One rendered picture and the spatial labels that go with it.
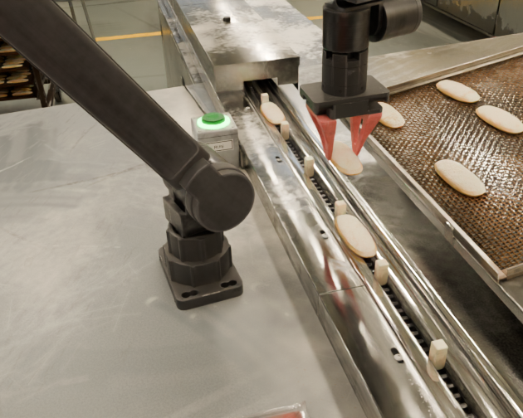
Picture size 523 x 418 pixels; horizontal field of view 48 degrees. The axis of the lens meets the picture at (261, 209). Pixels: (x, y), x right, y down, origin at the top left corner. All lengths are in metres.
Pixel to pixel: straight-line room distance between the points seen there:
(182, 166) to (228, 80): 0.59
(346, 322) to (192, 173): 0.23
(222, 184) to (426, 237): 0.33
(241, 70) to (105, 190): 0.40
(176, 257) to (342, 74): 0.30
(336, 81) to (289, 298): 0.28
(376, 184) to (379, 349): 0.41
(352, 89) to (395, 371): 0.35
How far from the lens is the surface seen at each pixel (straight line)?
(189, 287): 0.75
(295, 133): 1.08
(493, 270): 0.70
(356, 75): 0.75
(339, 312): 0.67
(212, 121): 1.00
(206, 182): 0.66
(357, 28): 0.73
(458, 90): 1.07
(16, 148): 1.21
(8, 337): 0.77
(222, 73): 1.22
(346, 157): 0.81
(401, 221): 0.90
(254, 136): 1.04
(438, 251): 0.85
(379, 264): 0.73
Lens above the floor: 1.31
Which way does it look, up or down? 33 degrees down
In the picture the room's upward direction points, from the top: 2 degrees counter-clockwise
